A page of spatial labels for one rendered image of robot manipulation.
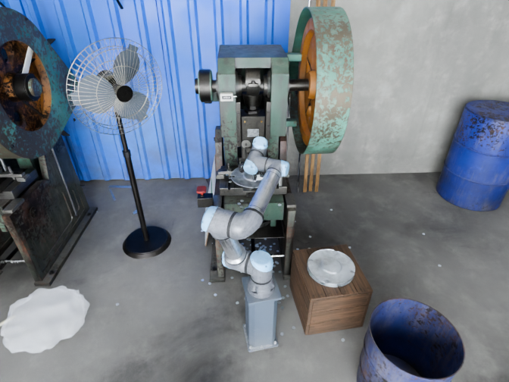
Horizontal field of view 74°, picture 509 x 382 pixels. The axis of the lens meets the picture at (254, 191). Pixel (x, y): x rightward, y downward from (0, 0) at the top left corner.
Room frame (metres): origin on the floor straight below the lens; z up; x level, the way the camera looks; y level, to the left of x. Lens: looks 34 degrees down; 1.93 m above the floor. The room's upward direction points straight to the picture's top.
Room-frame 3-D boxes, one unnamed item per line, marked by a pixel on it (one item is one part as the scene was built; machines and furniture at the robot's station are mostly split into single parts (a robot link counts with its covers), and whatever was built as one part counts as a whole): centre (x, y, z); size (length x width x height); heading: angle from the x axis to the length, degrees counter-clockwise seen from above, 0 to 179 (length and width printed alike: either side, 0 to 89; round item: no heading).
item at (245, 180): (1.89, 0.01, 0.78); 0.29 x 0.29 x 0.01
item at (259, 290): (1.26, -0.04, 0.50); 0.15 x 0.15 x 0.10
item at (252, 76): (2.01, 0.01, 1.27); 0.21 x 0.12 x 0.34; 3
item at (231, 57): (2.16, 0.02, 0.83); 0.79 x 0.43 x 1.34; 3
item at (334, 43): (2.14, -0.32, 1.33); 1.03 x 0.28 x 0.82; 3
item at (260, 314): (1.26, -0.04, 0.23); 0.19 x 0.19 x 0.45; 13
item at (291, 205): (2.17, -0.25, 0.45); 0.92 x 0.12 x 0.90; 3
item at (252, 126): (1.97, 0.01, 1.04); 0.17 x 0.15 x 0.30; 3
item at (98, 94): (2.45, 0.94, 0.80); 1.24 x 0.65 x 1.59; 3
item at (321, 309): (1.49, -0.47, 0.18); 0.40 x 0.38 x 0.35; 10
